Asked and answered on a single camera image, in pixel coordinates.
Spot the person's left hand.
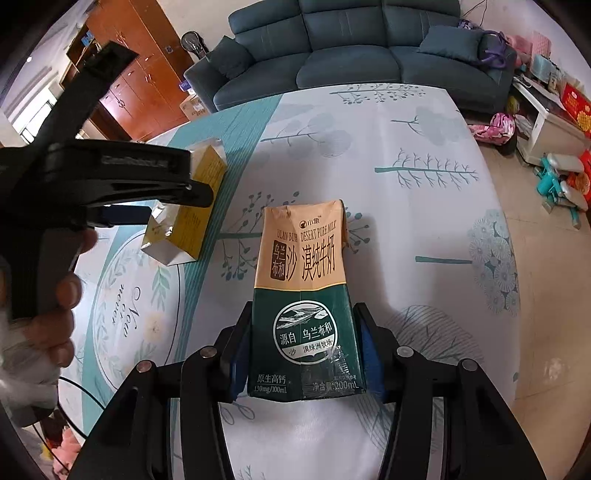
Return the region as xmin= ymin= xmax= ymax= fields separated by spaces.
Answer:
xmin=0 ymin=227 xmax=99 ymax=370

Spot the pink bag on floor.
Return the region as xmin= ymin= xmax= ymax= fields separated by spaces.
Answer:
xmin=468 ymin=112 xmax=516 ymax=146

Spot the white tv stand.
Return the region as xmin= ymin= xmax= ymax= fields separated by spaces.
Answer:
xmin=512 ymin=77 xmax=590 ymax=165

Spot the black standing fan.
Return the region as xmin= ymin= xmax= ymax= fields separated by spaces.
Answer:
xmin=180 ymin=31 xmax=207 ymax=59

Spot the cardboard box on floor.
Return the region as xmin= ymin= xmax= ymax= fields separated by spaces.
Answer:
xmin=179 ymin=94 xmax=209 ymax=121

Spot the red gift box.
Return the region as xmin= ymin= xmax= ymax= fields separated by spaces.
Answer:
xmin=561 ymin=83 xmax=591 ymax=137

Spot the orange wooden cabinet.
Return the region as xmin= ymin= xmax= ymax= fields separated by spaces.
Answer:
xmin=60 ymin=0 xmax=192 ymax=141

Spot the patterned teal tablecloth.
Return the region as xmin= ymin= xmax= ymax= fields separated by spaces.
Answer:
xmin=59 ymin=84 xmax=520 ymax=479

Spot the dark teal sofa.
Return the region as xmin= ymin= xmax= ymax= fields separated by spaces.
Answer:
xmin=184 ymin=1 xmax=517 ymax=114

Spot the yellow carton box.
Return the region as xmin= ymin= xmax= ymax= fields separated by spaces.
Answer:
xmin=140 ymin=137 xmax=229 ymax=267

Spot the teal toy vehicle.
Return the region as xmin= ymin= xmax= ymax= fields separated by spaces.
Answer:
xmin=535 ymin=153 xmax=590 ymax=230

